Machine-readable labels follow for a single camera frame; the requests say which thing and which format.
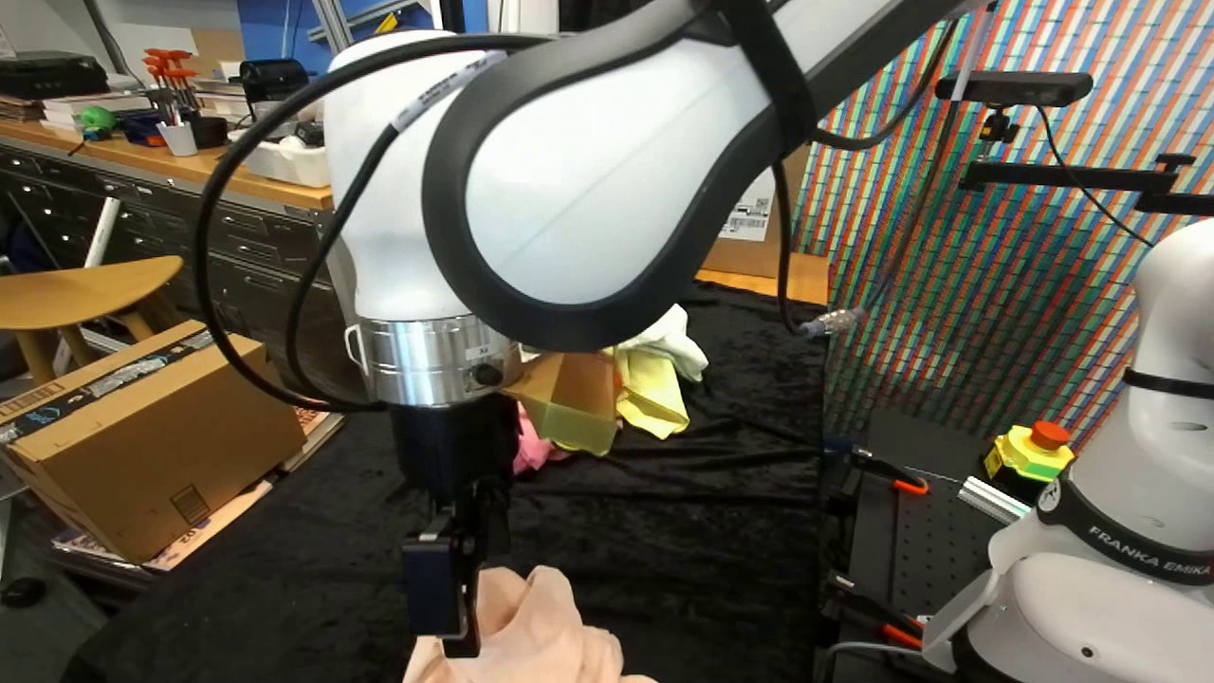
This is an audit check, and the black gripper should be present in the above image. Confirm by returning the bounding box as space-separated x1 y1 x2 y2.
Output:
388 397 519 659

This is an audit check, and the peach cloth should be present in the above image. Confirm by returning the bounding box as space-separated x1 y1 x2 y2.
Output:
397 560 660 683

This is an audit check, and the pink cloth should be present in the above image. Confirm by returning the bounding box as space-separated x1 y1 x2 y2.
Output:
508 397 570 479

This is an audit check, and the black velvet tablecloth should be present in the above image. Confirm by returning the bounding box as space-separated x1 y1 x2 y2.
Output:
60 279 848 683

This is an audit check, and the long cardboard box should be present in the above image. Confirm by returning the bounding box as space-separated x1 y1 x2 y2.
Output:
0 315 305 564

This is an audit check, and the white plastic bin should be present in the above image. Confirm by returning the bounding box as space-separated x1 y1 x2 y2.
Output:
230 126 332 189

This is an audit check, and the cardboard box with white label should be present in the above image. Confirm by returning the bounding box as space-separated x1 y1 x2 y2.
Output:
698 154 811 275

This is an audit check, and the wooden stool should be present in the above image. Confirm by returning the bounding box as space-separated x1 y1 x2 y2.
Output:
0 254 187 383

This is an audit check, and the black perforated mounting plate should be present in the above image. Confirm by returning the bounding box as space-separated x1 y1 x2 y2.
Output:
839 414 1015 683

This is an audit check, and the grey workbench with wooden top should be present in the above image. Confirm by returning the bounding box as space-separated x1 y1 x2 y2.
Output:
0 116 338 383

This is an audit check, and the white cup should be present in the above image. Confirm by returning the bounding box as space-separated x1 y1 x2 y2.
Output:
155 116 204 158

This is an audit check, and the black box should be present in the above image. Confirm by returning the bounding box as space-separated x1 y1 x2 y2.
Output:
237 57 316 105

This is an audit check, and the small orange figure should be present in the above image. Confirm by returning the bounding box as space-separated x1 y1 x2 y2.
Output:
140 44 202 89

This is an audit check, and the yellow red emergency stop button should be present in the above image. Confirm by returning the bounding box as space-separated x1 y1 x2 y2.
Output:
983 418 1077 484

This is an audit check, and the black flat case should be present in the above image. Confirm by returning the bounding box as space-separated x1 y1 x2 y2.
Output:
0 49 111 102

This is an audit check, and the black horizontal bar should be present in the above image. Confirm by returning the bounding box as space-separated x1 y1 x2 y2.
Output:
954 150 1214 221

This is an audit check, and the tan wrist camera mount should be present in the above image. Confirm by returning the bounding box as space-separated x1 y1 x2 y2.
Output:
508 347 624 464

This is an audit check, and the orange-handled tool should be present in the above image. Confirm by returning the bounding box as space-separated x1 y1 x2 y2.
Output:
825 571 933 657
825 441 937 499

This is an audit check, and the black stereo camera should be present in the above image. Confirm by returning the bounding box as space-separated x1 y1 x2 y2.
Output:
928 69 1095 143

